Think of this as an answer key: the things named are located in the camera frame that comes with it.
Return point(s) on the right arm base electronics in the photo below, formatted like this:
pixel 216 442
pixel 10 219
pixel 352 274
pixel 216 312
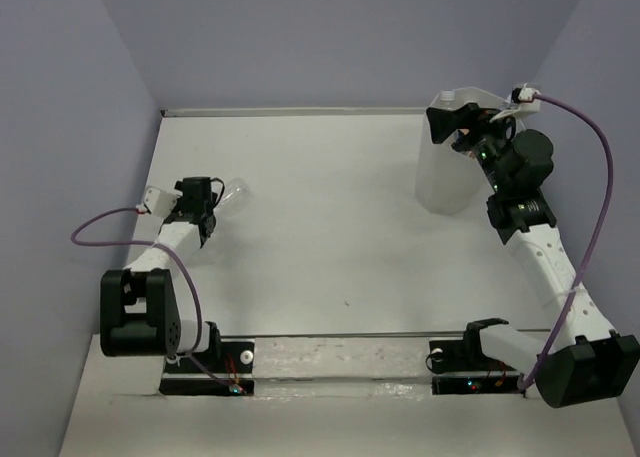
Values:
pixel 455 373

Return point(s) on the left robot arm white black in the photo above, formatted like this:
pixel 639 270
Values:
pixel 151 307

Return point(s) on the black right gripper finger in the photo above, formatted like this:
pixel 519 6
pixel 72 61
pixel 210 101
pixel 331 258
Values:
pixel 442 128
pixel 461 117

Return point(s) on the white front cover board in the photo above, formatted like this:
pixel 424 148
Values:
pixel 327 396

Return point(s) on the clear bottle white cap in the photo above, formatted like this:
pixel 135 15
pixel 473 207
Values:
pixel 447 99

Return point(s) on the white octagonal bin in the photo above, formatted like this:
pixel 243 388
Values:
pixel 446 181

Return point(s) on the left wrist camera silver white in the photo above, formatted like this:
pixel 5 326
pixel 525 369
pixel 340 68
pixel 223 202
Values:
pixel 158 202

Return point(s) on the aluminium back rail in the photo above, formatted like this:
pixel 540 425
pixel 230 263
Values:
pixel 288 111

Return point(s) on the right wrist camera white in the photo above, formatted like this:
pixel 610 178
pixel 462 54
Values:
pixel 523 102

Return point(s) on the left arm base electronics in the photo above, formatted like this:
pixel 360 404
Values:
pixel 229 375

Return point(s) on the clear capless bottle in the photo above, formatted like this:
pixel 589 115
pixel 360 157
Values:
pixel 236 197

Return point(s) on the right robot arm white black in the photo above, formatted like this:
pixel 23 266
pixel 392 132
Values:
pixel 584 358

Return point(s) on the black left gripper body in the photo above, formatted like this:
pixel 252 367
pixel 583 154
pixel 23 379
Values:
pixel 207 213

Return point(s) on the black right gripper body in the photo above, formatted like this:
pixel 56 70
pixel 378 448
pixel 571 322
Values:
pixel 486 138

